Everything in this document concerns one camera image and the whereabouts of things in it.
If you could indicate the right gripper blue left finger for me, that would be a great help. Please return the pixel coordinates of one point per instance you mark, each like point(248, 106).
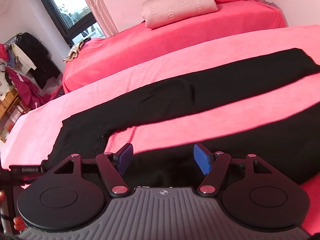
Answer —
point(112, 166)

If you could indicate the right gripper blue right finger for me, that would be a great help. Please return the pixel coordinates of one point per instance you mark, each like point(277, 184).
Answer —
point(214, 166)

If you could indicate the black pants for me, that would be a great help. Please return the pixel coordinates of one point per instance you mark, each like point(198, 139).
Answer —
point(291, 145)

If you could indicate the pink sheet near bed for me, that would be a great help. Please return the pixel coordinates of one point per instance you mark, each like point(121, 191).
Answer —
point(71, 201)

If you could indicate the magenta jacket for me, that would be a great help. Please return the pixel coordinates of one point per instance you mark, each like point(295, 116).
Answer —
point(28, 91)

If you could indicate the red sheet far bed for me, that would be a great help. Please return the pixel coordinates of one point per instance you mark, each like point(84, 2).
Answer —
point(102, 57)

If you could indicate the beige cloth on bed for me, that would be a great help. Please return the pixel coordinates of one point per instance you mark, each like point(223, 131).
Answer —
point(75, 50)

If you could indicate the wooden drawer cabinet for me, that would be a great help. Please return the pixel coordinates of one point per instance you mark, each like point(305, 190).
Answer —
point(10, 98)

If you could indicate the hanging clothes pile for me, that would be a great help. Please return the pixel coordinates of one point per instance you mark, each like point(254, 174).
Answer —
point(28, 56)

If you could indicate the pink patterned curtain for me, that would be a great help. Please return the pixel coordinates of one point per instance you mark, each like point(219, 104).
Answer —
point(103, 17)

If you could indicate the light pink pillow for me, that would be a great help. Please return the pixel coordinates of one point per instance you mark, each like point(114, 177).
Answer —
point(158, 13)

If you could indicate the dark framed window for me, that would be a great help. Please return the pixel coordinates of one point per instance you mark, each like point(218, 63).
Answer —
point(73, 19)

